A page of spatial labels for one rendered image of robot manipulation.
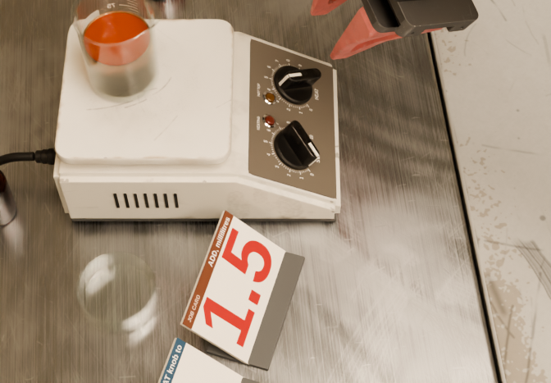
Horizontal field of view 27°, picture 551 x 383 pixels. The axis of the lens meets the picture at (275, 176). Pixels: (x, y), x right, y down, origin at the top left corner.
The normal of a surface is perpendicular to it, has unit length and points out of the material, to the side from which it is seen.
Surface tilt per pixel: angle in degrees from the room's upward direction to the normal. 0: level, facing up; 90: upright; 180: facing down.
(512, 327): 0
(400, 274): 0
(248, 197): 90
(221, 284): 40
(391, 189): 0
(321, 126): 30
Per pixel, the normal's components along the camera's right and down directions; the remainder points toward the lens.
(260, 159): 0.50, -0.44
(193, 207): 0.00, 0.86
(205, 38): 0.00, -0.51
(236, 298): 0.61, -0.23
